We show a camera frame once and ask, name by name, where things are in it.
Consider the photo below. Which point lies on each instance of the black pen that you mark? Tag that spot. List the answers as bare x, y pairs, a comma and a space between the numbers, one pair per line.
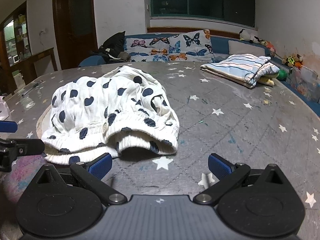
35, 85

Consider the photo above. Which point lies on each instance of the white navy polka dot pants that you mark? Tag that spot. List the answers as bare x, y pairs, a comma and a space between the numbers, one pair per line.
125, 108

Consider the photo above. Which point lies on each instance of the white tissue box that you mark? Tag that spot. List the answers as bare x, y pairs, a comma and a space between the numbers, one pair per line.
4, 109

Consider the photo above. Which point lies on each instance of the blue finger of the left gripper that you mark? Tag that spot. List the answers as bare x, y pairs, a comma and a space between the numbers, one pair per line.
11, 149
8, 127

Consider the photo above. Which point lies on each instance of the grey cushion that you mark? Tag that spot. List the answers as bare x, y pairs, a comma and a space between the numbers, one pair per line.
236, 47

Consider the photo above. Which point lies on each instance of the folded blue striped clothes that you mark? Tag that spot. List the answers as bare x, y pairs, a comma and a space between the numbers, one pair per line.
244, 69

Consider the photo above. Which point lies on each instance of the green bowl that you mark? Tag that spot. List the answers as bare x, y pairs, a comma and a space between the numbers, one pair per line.
282, 75

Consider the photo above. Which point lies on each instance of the blue sofa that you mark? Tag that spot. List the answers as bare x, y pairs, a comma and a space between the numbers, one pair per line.
220, 46

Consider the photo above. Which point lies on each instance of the wooden display cabinet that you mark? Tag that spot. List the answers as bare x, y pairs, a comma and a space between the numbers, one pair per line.
15, 30

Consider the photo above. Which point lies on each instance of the clear plastic storage box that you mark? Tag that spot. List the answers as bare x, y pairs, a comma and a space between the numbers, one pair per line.
306, 82

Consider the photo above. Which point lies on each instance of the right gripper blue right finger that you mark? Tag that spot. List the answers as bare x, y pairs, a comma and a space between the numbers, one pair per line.
230, 176

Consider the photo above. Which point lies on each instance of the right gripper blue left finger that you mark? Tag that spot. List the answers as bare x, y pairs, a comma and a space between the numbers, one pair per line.
89, 175

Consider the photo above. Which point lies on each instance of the wooden side table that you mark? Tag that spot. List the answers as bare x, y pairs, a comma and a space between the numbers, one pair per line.
26, 67

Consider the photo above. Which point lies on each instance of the butterfly print pillow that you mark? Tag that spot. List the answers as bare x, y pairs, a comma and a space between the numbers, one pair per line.
194, 46

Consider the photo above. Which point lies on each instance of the black bag on sofa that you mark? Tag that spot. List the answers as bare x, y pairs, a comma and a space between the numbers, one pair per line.
112, 50

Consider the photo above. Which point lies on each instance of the plush toys pile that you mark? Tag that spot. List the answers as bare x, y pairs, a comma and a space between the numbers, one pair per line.
294, 60

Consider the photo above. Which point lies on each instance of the dark wooden door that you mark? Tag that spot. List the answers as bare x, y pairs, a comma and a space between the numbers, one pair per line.
75, 32

